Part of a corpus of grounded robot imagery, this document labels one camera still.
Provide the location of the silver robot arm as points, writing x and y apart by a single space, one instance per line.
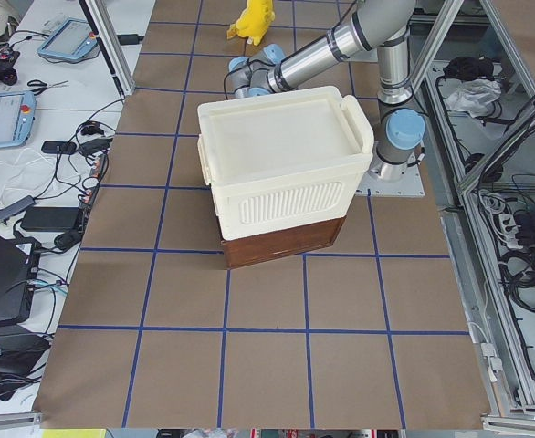
380 26

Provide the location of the dark wooden drawer cabinet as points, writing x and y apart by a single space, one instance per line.
255 249

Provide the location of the cream plastic storage box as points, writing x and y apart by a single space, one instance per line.
280 161

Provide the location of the brown paper table mat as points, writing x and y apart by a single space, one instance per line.
357 324

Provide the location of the yellow plush toy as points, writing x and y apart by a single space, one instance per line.
253 22

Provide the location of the black power adapter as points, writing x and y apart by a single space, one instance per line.
50 219

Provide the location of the crumpled white cloth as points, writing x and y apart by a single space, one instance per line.
476 97

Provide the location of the far blue teach pendant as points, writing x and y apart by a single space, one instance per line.
72 42

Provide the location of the blue teach pendant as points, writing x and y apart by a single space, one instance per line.
17 114
72 42

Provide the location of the black laptop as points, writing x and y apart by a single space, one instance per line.
18 261

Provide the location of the near blue teach pendant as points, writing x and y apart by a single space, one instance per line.
17 114

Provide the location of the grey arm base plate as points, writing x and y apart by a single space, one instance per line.
387 180

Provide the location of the aluminium frame post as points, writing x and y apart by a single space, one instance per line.
100 23

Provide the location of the black handled scissors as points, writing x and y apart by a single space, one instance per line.
37 86

